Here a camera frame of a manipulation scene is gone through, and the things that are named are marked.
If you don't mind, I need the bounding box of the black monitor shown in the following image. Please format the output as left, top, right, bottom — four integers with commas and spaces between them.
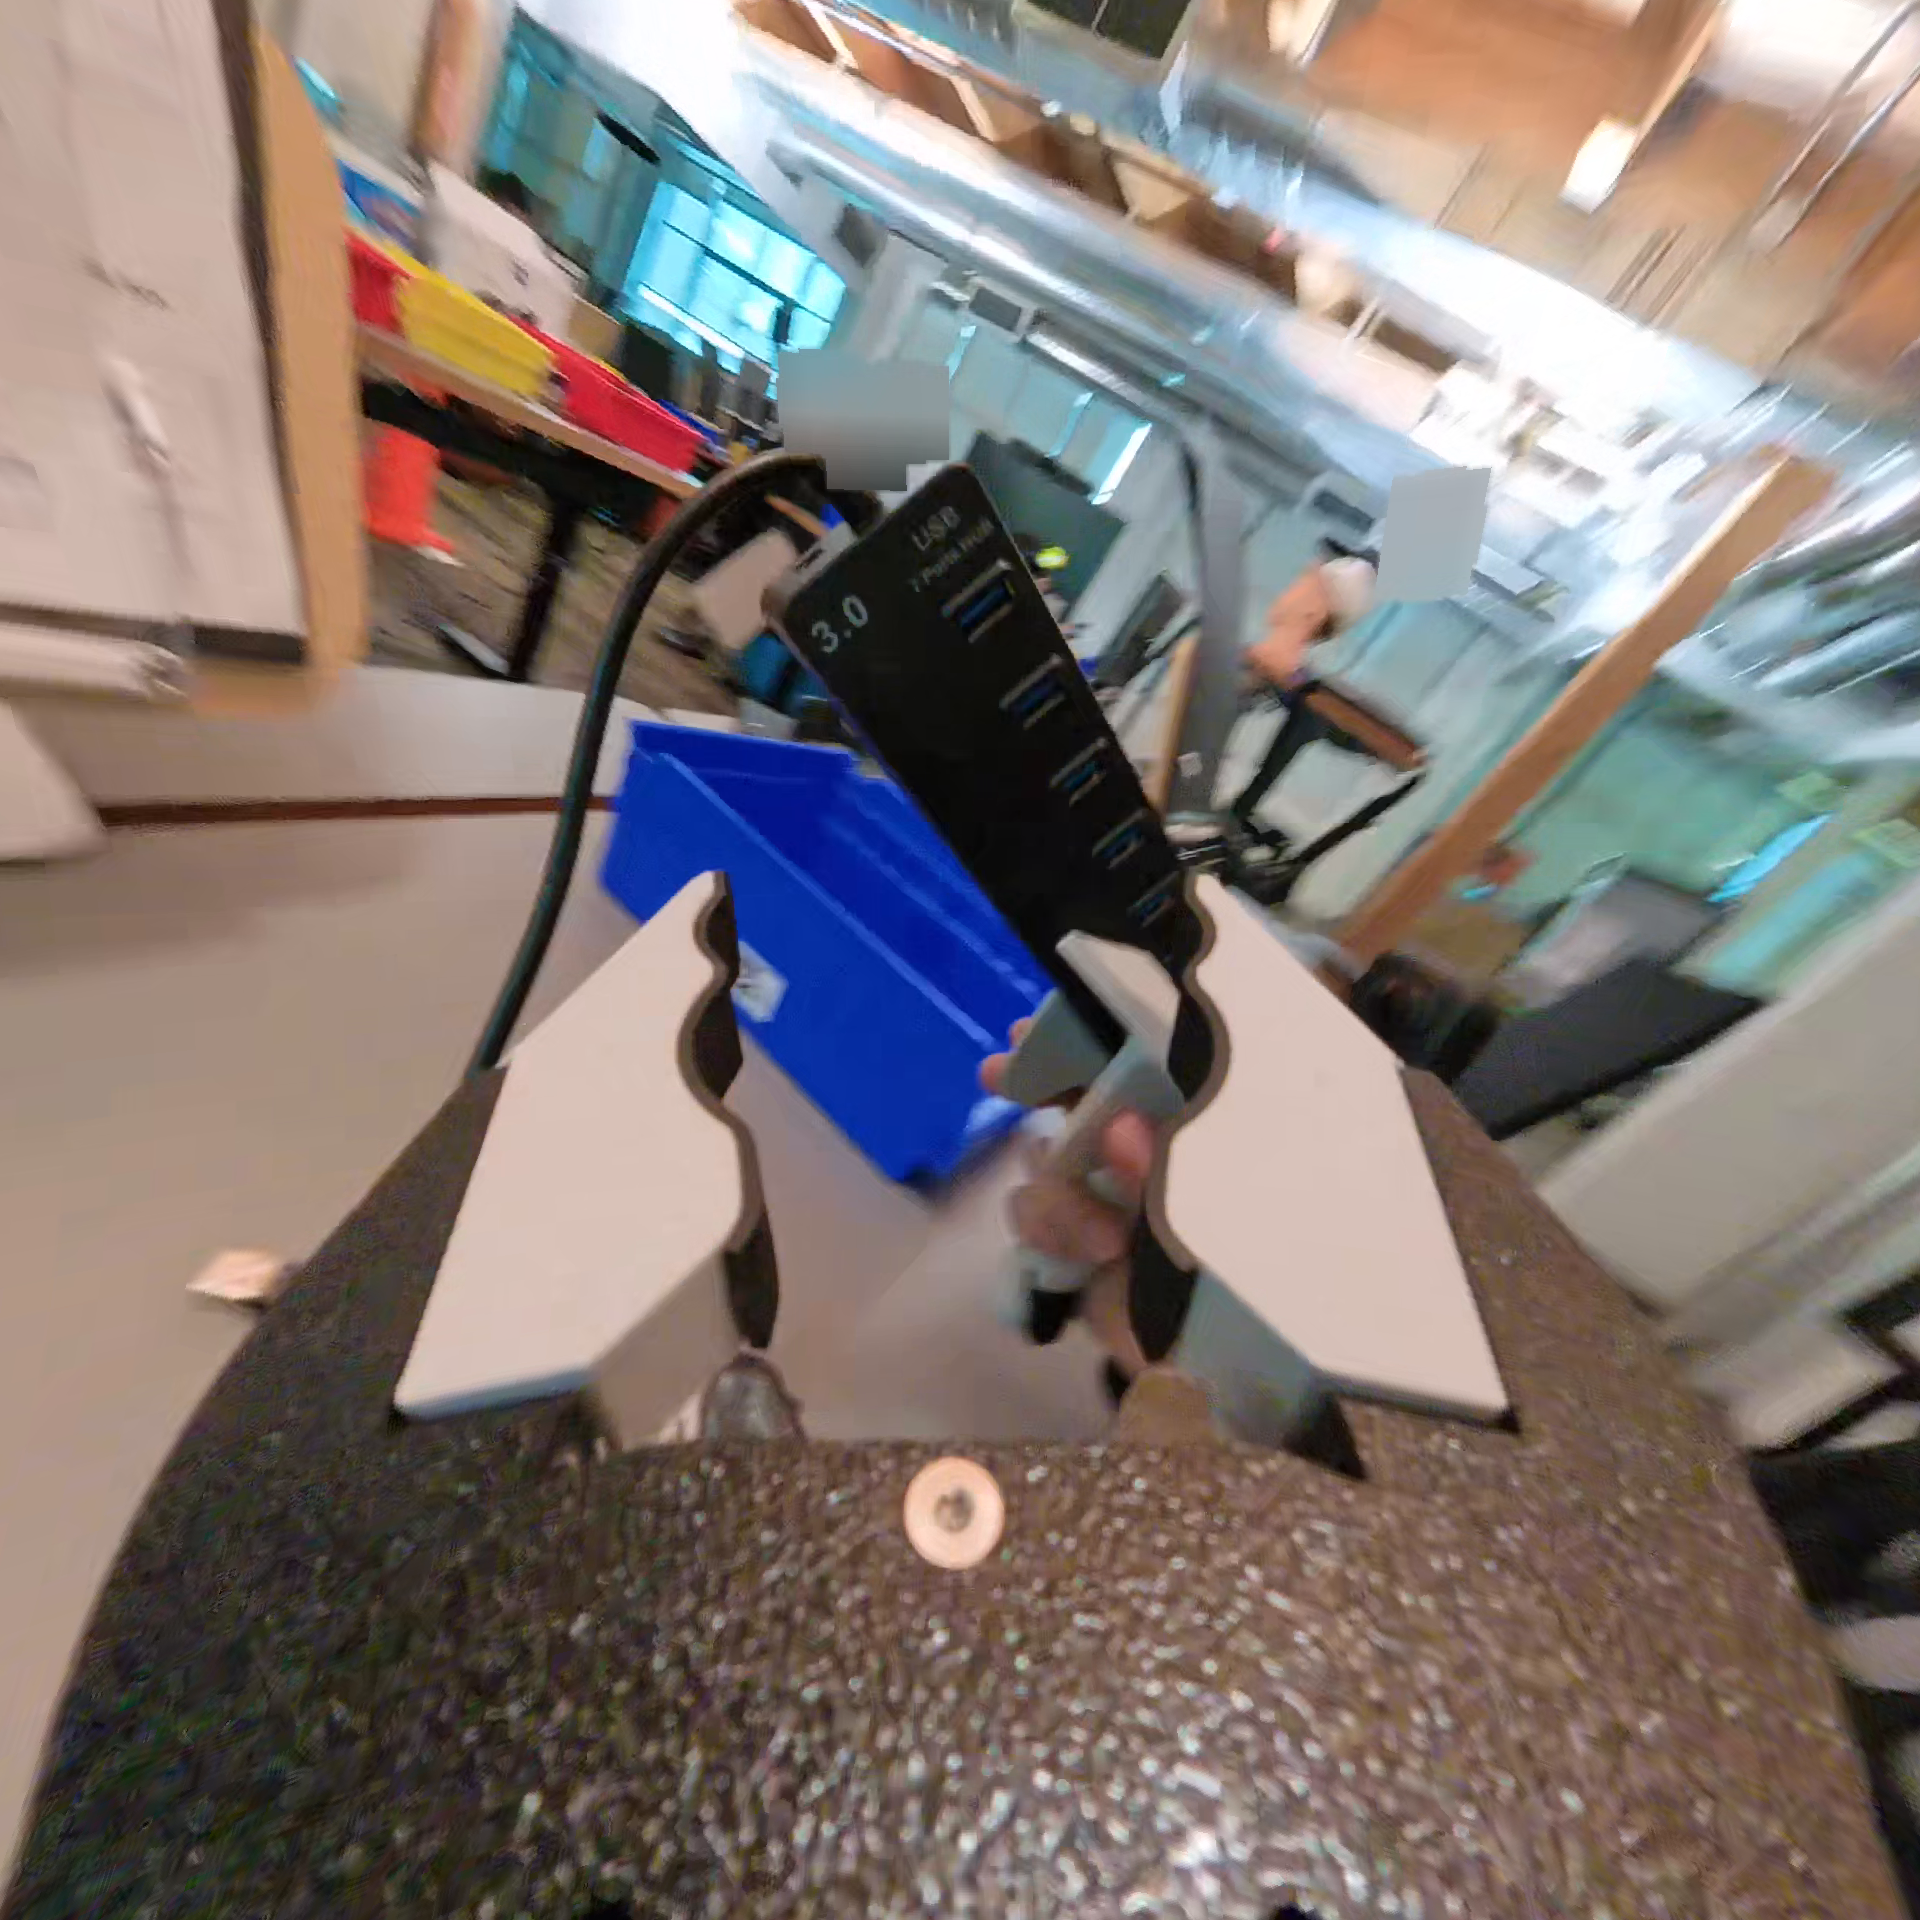
967, 432, 1186, 677

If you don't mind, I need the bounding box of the black hub cable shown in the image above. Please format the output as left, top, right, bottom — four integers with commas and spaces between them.
464, 450, 833, 1083

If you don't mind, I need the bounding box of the white cardboard box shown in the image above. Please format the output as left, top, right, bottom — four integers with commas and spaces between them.
426, 166, 587, 355

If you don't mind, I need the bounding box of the white flat stand base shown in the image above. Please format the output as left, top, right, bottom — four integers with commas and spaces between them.
0, 704, 106, 868

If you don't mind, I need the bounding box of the orange cone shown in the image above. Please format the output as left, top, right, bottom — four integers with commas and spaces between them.
360, 420, 459, 564

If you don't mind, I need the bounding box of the wooden post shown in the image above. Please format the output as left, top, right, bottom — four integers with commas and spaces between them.
1334, 450, 1838, 962

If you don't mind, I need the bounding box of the blue plastic bin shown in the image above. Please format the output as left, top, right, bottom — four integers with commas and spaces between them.
599, 717, 1066, 1191

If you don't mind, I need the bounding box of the silver air duct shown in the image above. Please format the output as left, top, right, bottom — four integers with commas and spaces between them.
749, 31, 1920, 497

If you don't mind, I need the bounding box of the yellow plastic bin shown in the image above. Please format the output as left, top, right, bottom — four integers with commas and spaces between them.
392, 270, 560, 400

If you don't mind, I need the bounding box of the red plastic bin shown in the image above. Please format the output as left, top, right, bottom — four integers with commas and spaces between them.
342, 225, 414, 339
524, 322, 707, 479

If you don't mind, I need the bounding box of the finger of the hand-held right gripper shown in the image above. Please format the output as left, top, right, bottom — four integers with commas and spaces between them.
994, 993, 1123, 1110
1049, 929, 1194, 1187

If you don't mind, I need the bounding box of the black usb hub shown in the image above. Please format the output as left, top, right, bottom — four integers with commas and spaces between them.
761, 463, 1201, 1059

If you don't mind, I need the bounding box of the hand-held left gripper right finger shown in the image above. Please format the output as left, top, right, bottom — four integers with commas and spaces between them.
1125, 874, 1511, 1448

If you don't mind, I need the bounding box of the standing desk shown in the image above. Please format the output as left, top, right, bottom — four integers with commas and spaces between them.
1221, 676, 1442, 872

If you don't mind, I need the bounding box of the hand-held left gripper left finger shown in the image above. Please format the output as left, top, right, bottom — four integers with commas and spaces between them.
390, 866, 781, 1445

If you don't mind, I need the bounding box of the wooden table with black legs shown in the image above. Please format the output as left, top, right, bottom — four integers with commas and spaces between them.
351, 322, 707, 685

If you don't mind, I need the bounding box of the person's right hand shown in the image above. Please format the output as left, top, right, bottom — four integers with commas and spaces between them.
977, 1050, 1163, 1277

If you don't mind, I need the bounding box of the instruction sheet board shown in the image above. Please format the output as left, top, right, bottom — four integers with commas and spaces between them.
0, 0, 316, 699

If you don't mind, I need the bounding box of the wooden clipboard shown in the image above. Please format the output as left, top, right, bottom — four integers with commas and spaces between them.
246, 31, 369, 713

